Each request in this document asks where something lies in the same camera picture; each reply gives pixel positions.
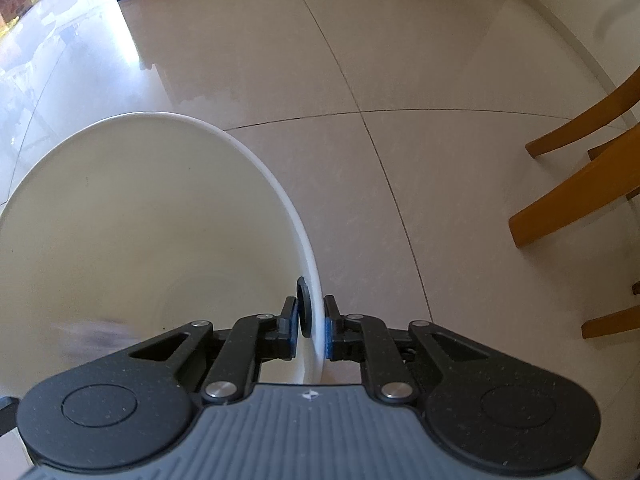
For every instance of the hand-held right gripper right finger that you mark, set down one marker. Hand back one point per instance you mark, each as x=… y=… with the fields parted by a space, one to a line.
x=327 y=337

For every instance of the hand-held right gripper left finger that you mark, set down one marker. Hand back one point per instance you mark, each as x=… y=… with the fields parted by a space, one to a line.
x=291 y=335

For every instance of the white plastic bucket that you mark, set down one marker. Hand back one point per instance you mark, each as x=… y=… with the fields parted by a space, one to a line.
x=150 y=220

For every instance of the wooden chair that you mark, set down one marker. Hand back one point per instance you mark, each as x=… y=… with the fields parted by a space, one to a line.
x=612 y=321

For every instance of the clear plastic snack wrapper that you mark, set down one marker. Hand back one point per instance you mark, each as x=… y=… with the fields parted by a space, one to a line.
x=95 y=337

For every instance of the wooden chair legs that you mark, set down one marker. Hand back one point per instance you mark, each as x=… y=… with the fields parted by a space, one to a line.
x=575 y=195

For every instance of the orange printed carton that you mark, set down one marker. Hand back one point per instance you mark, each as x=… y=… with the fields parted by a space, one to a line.
x=14 y=4

